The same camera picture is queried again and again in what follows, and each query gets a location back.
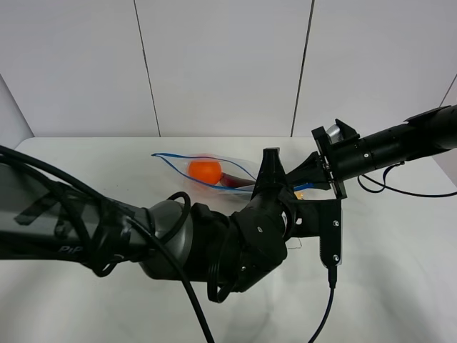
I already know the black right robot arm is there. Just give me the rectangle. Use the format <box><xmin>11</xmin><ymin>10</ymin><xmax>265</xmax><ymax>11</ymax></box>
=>
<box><xmin>287</xmin><ymin>106</ymin><xmax>456</xmax><ymax>199</ymax></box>

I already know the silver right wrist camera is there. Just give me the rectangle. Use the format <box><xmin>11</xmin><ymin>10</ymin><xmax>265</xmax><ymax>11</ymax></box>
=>
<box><xmin>326</xmin><ymin>119</ymin><xmax>360</xmax><ymax>144</ymax></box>

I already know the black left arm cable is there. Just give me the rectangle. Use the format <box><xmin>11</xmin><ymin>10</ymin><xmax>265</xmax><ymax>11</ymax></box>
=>
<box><xmin>0</xmin><ymin>144</ymin><xmax>233</xmax><ymax>343</ymax></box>

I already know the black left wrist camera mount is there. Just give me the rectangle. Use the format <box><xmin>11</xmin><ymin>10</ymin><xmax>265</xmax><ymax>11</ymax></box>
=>
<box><xmin>288</xmin><ymin>199</ymin><xmax>342</xmax><ymax>269</ymax></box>

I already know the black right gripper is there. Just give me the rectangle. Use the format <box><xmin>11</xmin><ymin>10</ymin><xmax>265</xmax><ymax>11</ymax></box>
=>
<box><xmin>252</xmin><ymin>126</ymin><xmax>360</xmax><ymax>199</ymax></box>

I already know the yellow pear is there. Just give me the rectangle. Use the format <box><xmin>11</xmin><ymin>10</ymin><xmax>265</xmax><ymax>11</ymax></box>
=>
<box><xmin>295</xmin><ymin>191</ymin><xmax>305</xmax><ymax>200</ymax></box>

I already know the orange fruit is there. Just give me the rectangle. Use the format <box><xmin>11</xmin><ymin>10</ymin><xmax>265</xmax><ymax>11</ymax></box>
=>
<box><xmin>188</xmin><ymin>160</ymin><xmax>223</xmax><ymax>185</ymax></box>

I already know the dark purple eggplant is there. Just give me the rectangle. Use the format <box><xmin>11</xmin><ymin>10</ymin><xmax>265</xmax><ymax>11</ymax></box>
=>
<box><xmin>219</xmin><ymin>173</ymin><xmax>256</xmax><ymax>189</ymax></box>

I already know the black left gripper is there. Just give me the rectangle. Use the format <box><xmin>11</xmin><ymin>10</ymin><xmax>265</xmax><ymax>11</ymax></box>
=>
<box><xmin>214</xmin><ymin>187</ymin><xmax>297</xmax><ymax>293</ymax></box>

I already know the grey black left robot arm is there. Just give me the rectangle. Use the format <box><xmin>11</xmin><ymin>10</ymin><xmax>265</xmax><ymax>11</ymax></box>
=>
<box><xmin>1</xmin><ymin>147</ymin><xmax>296</xmax><ymax>302</ymax></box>

